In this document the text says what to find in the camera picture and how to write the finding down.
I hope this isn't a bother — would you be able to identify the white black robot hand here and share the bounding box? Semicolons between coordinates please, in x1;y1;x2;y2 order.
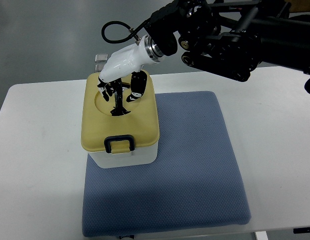
97;35;164;102

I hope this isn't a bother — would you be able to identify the yellow box lid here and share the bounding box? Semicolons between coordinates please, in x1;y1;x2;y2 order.
81;73;160;152

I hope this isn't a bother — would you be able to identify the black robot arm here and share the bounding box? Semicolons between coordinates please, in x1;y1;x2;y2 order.
143;0;310;94

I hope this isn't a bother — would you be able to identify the white storage box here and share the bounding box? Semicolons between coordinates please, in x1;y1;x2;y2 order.
88;140;158;169

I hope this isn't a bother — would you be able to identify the upper metal floor plate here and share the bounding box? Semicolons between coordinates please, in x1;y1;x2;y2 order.
94;53;108;63

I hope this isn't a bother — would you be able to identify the metal floor plate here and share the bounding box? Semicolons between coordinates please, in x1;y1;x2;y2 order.
94;53;108;63
94;63;105;73

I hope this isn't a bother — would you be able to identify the lower metal floor plate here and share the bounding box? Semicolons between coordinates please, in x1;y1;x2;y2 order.
94;63;105;73

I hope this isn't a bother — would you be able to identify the blue padded mat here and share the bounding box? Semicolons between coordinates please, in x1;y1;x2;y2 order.
82;91;251;237

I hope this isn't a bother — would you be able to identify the brown wooden cabinet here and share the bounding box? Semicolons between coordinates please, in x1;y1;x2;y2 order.
288;0;310;13

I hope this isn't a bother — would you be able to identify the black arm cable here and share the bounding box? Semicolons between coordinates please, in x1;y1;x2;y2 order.
101;21;141;45

